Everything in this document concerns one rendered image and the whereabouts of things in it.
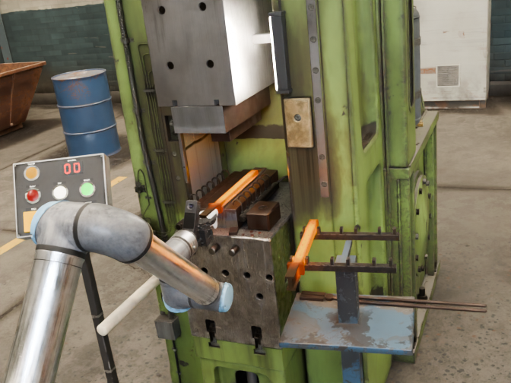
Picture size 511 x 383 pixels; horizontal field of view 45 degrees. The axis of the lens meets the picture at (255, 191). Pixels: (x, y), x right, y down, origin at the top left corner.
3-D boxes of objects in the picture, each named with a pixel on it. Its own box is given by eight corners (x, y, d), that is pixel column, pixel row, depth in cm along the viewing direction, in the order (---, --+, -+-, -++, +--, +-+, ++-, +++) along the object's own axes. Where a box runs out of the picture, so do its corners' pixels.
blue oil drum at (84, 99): (101, 162, 648) (84, 78, 617) (57, 160, 671) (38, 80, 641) (131, 145, 698) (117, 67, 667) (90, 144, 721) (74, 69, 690)
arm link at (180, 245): (150, 281, 190) (144, 253, 186) (170, 261, 201) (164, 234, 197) (176, 284, 187) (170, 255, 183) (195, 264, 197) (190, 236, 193)
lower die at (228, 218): (238, 229, 219) (235, 207, 216) (189, 226, 227) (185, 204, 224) (279, 187, 255) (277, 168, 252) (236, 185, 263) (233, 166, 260)
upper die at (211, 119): (226, 133, 207) (222, 106, 203) (174, 133, 215) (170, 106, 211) (271, 103, 242) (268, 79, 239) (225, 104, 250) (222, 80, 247)
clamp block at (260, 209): (269, 231, 214) (268, 214, 212) (247, 229, 218) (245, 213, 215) (281, 217, 224) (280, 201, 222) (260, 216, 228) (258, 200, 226)
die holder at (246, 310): (282, 349, 224) (270, 239, 208) (191, 336, 239) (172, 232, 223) (325, 276, 271) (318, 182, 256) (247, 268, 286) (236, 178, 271)
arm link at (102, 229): (128, 197, 137) (239, 284, 194) (84, 194, 142) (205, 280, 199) (114, 245, 133) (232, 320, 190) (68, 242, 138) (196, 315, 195)
